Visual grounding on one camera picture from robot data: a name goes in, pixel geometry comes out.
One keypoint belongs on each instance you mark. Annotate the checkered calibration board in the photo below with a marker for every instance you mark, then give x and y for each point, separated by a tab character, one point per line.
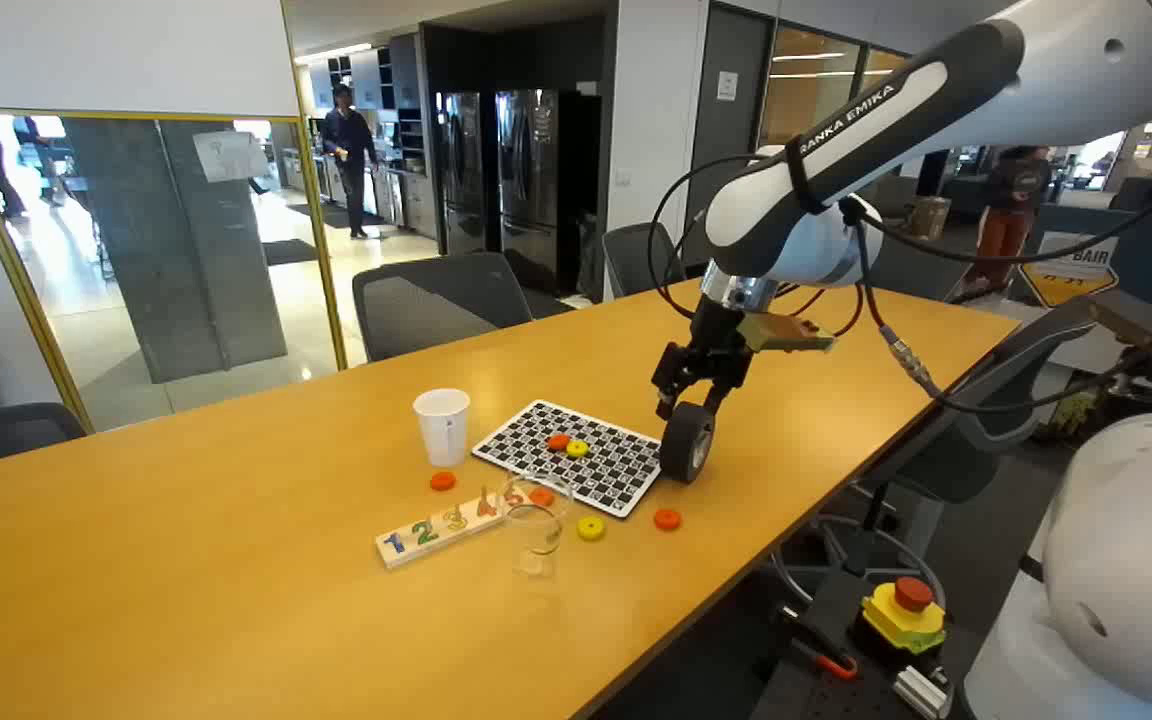
615	479

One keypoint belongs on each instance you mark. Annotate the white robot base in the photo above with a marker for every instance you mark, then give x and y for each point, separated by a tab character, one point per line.
1074	639

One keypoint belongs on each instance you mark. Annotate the orange disc by number board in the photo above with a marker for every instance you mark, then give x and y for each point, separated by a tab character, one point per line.
540	498

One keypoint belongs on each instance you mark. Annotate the clear colorless cup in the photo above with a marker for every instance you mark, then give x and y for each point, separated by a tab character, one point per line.
537	536

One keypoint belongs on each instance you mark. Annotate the person in dark clothes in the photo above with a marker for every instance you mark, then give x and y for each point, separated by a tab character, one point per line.
351	140

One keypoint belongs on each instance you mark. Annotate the wooden number peg board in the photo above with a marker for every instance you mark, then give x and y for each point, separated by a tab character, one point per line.
449	524

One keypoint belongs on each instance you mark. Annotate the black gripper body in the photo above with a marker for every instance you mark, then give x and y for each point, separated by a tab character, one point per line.
715	348

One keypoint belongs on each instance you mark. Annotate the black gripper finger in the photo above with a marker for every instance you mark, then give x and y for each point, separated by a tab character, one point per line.
719	393
668	402

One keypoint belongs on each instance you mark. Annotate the grey office chair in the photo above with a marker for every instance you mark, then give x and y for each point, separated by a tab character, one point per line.
637	256
433	300

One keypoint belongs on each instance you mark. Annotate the yellow red emergency stop button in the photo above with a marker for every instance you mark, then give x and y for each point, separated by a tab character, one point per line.
906	613

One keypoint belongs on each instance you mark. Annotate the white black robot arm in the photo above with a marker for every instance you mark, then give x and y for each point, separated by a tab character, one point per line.
1035	73

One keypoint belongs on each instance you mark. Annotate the white plastic cup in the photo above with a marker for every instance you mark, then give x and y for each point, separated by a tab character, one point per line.
440	416

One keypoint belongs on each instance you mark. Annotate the black tape roll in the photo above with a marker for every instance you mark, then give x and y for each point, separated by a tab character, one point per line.
684	440

